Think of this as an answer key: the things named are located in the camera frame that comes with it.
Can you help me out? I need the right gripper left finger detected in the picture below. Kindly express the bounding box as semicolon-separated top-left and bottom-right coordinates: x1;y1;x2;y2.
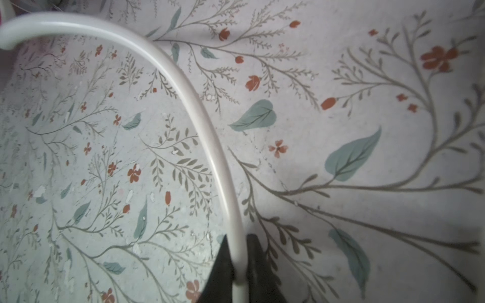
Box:
197;236;234;303

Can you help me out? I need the white power strip cord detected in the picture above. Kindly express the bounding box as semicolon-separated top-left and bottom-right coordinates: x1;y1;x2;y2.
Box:
0;11;250;303

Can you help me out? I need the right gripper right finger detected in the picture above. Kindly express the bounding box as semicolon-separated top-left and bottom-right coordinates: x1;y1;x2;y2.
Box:
246;234;287;303

